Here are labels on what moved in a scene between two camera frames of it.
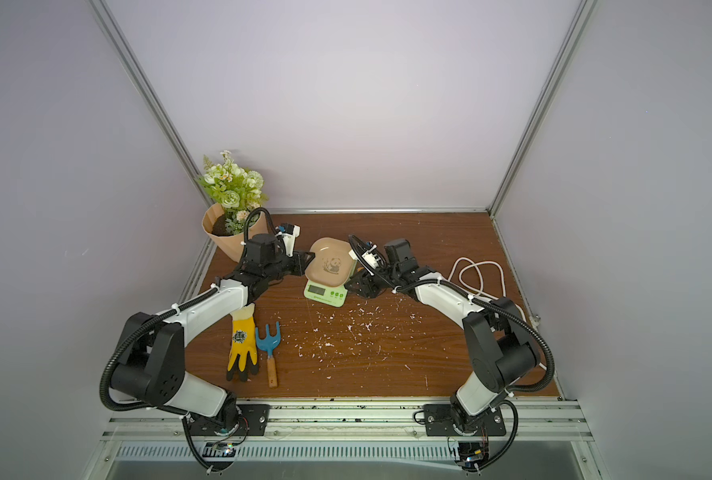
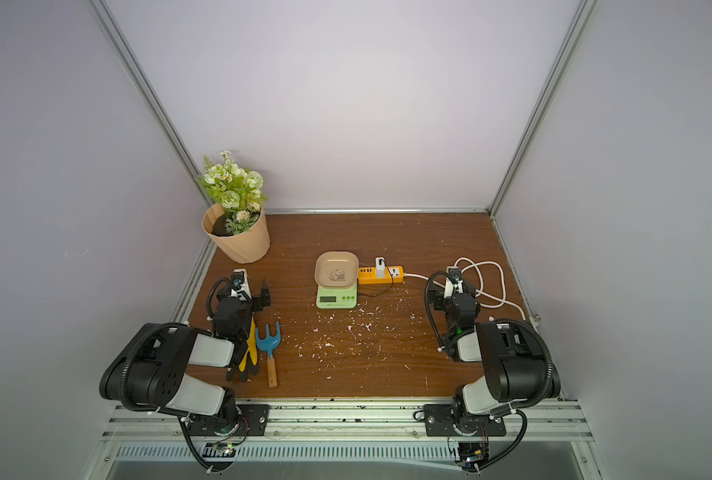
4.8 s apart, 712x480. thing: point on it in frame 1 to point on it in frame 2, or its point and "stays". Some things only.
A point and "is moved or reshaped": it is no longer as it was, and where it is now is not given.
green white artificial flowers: (239, 193) stays
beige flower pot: (232, 245) stays
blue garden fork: (268, 343) stays
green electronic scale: (332, 295) is moved or reshaped
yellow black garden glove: (243, 358) stays
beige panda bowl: (332, 265) is moved or reshaped
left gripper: (297, 259) to (257, 302)
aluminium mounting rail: (537, 420) stays
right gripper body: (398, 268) to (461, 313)
